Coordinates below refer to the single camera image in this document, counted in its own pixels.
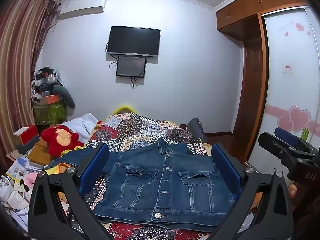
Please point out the pile of books and papers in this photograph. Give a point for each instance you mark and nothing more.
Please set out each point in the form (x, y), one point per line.
(18, 180)

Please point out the large black wall television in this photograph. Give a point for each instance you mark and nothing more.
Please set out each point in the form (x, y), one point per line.
(133, 41)

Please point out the person's right hand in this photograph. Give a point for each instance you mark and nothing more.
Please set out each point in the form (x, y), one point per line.
(292, 192)

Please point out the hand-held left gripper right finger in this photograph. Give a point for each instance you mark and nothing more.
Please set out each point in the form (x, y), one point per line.
(225, 167)

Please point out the red and yellow plush toy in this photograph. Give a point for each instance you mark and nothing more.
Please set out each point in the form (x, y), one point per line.
(60, 140)

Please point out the pile of clothes and bags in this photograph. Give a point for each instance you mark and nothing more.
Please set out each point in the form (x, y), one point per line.
(48, 85)

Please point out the red and white box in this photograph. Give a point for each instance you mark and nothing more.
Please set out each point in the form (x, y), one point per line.
(26, 135)

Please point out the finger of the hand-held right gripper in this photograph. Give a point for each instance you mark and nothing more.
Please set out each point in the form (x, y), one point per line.
(272, 142)
(287, 136)

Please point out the orange box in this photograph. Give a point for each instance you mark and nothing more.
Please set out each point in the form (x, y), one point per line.
(48, 99)

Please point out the blue denim jacket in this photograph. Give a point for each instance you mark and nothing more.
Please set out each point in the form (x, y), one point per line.
(162, 180)

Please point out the small black wall monitor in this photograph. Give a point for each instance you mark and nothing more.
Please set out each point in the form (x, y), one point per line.
(131, 66)

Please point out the dark grey bag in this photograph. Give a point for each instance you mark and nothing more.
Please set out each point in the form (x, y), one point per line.
(197, 128)

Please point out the white cloth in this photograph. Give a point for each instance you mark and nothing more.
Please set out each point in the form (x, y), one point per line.
(81, 125)

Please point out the white air conditioner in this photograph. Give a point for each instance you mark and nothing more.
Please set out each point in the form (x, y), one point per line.
(83, 5)

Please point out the yellow towel with orange edge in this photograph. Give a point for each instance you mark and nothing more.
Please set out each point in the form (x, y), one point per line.
(58, 170)

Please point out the striped brown curtain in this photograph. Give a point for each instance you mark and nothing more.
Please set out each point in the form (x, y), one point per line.
(17, 67)

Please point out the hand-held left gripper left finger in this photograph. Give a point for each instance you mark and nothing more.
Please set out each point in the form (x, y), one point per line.
(96, 167)

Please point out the yellow plush cushion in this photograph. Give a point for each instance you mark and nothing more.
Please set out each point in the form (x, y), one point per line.
(125, 108)

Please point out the green patterned cloth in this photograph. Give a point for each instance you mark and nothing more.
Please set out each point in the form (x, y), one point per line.
(50, 113)

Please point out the patchwork patterned blanket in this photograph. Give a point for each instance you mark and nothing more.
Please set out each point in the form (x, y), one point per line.
(140, 130)

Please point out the wooden wardrobe cabinet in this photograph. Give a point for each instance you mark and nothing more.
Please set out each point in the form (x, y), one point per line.
(252, 7)

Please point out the green bottle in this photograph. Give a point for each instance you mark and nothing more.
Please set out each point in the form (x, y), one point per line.
(303, 134)

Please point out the mustard brown cloth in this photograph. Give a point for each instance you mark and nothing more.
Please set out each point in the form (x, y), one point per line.
(41, 153)

